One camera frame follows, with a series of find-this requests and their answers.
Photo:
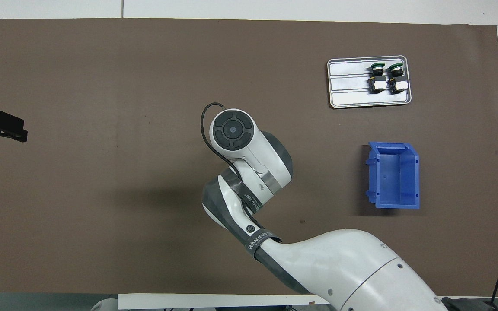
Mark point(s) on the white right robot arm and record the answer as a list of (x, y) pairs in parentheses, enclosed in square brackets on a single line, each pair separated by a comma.
[(339, 268)]

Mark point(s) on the brown table mat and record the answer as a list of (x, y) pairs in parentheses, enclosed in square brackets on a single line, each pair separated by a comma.
[(102, 216)]

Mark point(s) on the silver metal tray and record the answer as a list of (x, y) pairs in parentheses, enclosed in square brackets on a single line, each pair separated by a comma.
[(348, 97)]

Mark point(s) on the blue plastic storage bin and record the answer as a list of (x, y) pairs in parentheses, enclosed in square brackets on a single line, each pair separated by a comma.
[(389, 177)]

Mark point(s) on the green push button switch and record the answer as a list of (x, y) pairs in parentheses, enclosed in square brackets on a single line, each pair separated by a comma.
[(378, 84), (398, 84)]

